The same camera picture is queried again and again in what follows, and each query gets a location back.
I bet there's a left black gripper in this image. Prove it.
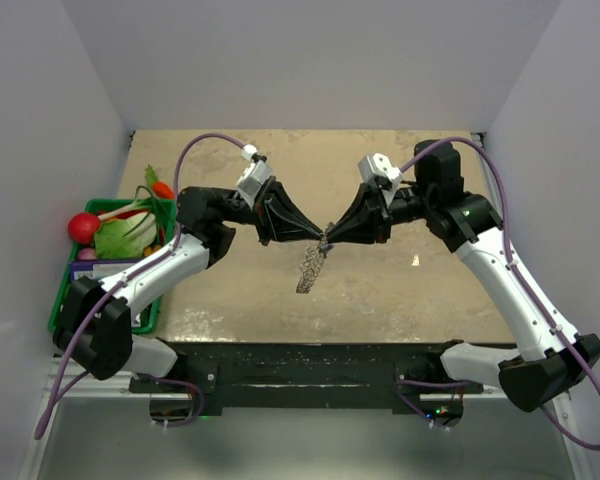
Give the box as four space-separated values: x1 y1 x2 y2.
220 177 323 248

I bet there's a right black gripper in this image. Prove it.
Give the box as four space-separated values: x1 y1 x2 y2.
327 180 434 244

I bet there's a metal disc with keyrings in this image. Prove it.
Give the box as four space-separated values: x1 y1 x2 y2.
296 222 334 294

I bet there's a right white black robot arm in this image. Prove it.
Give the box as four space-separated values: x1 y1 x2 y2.
327 140 600 412

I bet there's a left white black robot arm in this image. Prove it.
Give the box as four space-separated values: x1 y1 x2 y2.
53 178 322 392

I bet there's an orange toy carrot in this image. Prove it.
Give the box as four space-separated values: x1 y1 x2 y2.
145 165 175 200

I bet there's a toy bok choy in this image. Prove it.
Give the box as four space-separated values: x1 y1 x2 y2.
93 186 160 260

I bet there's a purple box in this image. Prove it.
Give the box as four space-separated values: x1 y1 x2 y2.
69 259 137 282

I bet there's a green plastic crate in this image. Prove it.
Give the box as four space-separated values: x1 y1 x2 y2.
48 198 176 331

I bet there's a pink toy onion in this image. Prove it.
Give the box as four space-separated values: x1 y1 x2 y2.
77 248 97 261

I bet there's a red toy radish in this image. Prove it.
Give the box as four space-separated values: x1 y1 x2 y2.
67 212 101 245

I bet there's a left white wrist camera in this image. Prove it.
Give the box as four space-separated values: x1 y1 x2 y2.
235 161 273 209

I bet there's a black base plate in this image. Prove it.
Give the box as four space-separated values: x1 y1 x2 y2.
125 342 484 422

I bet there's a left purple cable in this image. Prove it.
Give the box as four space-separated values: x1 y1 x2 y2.
33 133 261 441

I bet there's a purple cable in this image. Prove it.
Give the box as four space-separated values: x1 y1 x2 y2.
33 133 261 441
399 137 600 450

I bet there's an aluminium rail frame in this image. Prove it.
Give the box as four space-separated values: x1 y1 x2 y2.
17 355 191 480

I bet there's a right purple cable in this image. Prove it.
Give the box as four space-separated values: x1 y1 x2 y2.
399 137 600 450

